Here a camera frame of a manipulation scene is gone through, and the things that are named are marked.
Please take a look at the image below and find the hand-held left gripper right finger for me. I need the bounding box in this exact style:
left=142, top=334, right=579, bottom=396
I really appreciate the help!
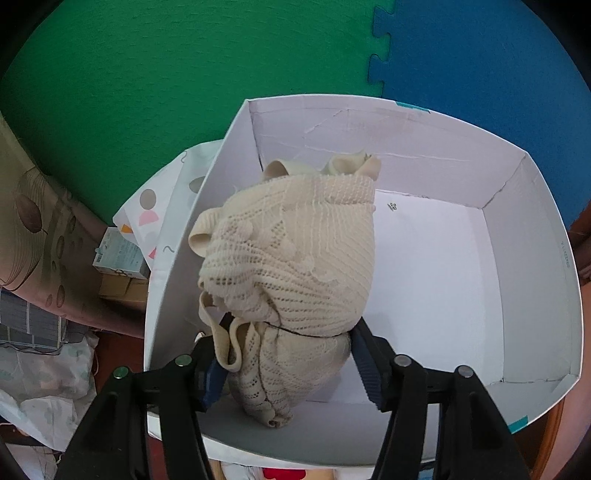
left=351, top=318, right=532, bottom=480

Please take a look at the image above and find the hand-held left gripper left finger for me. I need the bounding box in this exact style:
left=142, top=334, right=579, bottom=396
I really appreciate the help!
left=54, top=314, right=234, bottom=480

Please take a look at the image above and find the white cardboard box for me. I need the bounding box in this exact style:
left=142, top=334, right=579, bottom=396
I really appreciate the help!
left=142, top=95, right=581, bottom=467

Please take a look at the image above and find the cream knitted underwear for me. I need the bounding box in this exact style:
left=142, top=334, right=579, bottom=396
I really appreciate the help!
left=189, top=150, right=384, bottom=430

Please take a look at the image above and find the brown cardboard box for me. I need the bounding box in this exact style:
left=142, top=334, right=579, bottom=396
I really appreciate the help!
left=98, top=272, right=149, bottom=303

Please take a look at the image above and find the white green-patterned plastic bag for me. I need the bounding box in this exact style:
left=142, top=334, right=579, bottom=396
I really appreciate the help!
left=0, top=388, right=98, bottom=450
left=0, top=332, right=100, bottom=400

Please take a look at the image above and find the small teal carton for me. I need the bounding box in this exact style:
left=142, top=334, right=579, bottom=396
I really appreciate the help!
left=92, top=226, right=151, bottom=279

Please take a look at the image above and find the white shape-patterned tablecloth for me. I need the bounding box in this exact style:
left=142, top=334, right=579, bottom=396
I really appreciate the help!
left=115, top=138, right=225, bottom=273

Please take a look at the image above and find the grey plaid cloth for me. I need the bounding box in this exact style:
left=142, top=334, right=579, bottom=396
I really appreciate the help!
left=0, top=291, right=70, bottom=352

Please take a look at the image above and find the pink leaf-patterned curtain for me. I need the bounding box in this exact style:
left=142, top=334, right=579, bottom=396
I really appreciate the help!
left=0, top=113, right=146, bottom=340

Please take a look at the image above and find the green foam mat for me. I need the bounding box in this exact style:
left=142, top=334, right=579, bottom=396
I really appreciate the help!
left=0, top=0, right=399, bottom=228

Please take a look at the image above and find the blue foam mat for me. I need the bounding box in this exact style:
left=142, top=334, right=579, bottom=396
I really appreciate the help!
left=369, top=0, right=591, bottom=217

